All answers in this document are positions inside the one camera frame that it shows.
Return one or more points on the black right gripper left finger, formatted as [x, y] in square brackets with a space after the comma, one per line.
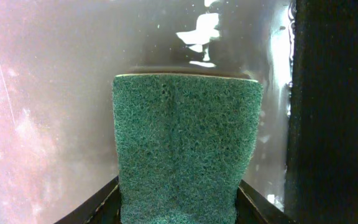
[102, 208]

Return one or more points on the black water tray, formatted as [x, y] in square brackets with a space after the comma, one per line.
[58, 60]

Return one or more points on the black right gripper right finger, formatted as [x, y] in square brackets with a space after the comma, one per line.
[253, 208]

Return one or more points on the green and yellow sponge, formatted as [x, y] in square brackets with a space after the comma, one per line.
[183, 144]

